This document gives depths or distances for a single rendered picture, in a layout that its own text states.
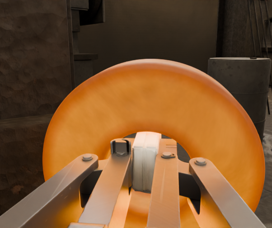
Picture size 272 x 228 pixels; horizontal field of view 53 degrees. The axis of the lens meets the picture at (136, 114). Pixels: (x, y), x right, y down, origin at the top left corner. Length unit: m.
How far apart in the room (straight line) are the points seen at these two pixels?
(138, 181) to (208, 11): 8.54
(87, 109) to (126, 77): 0.03
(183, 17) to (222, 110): 7.94
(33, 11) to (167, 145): 0.39
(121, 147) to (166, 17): 7.65
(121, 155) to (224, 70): 2.52
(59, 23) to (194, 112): 0.39
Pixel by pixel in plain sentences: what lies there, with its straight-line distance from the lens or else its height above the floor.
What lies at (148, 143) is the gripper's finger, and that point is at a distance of 0.16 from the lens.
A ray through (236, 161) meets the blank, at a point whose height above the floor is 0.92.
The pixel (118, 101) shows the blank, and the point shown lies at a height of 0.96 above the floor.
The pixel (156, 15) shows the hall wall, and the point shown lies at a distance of 7.62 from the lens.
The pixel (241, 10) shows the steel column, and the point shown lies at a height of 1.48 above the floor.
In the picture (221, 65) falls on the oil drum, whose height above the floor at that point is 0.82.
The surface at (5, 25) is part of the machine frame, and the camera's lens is 0.51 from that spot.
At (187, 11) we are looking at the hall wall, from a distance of 8.21.
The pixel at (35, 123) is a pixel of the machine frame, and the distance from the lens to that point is 0.48.
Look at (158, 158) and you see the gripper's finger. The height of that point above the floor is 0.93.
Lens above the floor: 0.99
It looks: 14 degrees down
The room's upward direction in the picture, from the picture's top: straight up
